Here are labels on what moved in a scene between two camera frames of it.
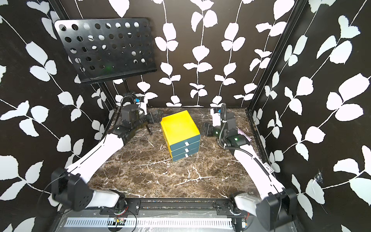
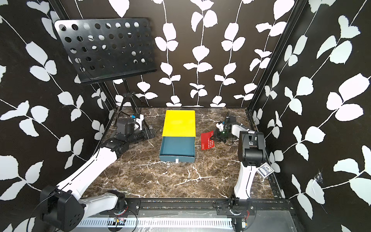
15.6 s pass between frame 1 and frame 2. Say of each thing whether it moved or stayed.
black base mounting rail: stayed
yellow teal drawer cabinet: moved
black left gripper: moved
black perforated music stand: stayed
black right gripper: moved
